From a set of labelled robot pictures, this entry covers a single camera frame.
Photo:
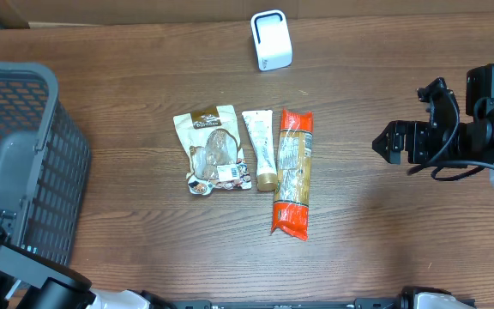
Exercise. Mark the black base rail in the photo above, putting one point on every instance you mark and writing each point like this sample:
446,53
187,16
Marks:
405,299

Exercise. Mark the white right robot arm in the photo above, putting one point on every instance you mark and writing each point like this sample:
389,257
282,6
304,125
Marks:
477,136

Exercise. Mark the white tube with gold cap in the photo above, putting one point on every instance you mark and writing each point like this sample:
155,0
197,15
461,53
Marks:
260,129

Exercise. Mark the white barcode scanner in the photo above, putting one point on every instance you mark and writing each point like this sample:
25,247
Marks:
272,40

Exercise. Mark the orange pasta package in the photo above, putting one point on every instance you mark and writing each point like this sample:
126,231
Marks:
292,195

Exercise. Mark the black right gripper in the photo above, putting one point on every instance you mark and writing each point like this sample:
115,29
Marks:
412,142

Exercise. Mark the brown snack pouch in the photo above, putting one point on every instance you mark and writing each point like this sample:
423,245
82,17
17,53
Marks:
211,140

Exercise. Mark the grey plastic shopping basket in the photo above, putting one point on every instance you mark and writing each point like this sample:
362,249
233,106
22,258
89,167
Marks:
44,163

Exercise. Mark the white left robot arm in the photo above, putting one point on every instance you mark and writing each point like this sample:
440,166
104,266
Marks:
55,286

